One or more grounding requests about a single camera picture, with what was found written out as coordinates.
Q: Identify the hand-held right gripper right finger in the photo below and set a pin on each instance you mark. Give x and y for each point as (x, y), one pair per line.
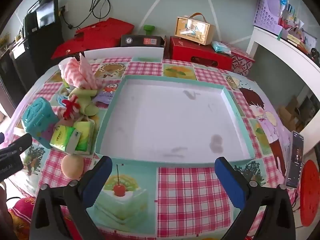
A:
(228, 182)

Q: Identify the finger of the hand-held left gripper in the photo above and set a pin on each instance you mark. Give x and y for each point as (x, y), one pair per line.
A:
(18, 145)

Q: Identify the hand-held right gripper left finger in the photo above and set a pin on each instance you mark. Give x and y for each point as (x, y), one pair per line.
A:
(98, 180)

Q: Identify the peach round sponge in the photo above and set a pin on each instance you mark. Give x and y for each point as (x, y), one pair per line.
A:
(72, 166)

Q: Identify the green white tissue pack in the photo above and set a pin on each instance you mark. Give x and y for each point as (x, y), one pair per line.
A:
(62, 137)

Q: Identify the light green cloth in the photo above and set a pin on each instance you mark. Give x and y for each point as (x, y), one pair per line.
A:
(86, 101)

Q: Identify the purple cartoon packet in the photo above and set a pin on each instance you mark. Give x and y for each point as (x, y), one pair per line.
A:
(106, 93)

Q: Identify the teal-edged white shallow tray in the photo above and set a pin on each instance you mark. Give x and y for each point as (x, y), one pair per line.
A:
(162, 120)

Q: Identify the pink striped cloth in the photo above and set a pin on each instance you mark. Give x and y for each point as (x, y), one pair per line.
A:
(80, 72)

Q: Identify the teal packet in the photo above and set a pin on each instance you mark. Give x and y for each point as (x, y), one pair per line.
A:
(37, 120)

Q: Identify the pink checkered printed tablecloth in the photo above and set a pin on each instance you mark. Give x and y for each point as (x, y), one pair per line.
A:
(185, 192)

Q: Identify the yellow green tissue pack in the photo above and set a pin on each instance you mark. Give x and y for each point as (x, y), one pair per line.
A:
(86, 135)

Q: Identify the red yellow printed cloth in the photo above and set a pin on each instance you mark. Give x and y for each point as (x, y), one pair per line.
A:
(21, 212)

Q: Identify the pink small bag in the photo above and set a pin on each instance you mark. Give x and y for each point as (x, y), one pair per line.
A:
(63, 116)

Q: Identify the dark cabinet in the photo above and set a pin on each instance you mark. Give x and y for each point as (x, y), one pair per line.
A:
(12, 75)

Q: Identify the black smartphone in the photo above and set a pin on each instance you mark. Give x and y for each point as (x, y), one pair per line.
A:
(296, 160)

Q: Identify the red plastic stool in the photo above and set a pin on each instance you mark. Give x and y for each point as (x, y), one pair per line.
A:
(311, 195)

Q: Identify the cardboard boxes under desk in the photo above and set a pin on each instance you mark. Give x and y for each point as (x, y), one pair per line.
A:
(292, 115)

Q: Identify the black machine with screen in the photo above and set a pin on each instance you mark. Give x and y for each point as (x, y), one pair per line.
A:
(47, 35)

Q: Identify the red patterned box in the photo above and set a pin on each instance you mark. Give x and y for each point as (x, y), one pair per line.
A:
(241, 61)

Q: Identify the red gift box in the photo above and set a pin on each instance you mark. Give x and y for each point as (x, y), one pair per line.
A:
(195, 53)

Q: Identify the light blue wet wipes pack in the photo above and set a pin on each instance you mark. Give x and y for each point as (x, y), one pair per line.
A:
(221, 47)

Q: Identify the black flat box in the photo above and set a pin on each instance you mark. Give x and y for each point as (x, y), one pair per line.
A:
(142, 41)

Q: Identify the white desk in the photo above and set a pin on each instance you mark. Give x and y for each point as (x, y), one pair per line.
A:
(280, 42)

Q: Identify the stack of books and papers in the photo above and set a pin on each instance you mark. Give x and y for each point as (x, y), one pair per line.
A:
(295, 27)

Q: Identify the purple perforated file basket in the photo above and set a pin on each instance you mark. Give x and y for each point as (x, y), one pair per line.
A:
(266, 17)

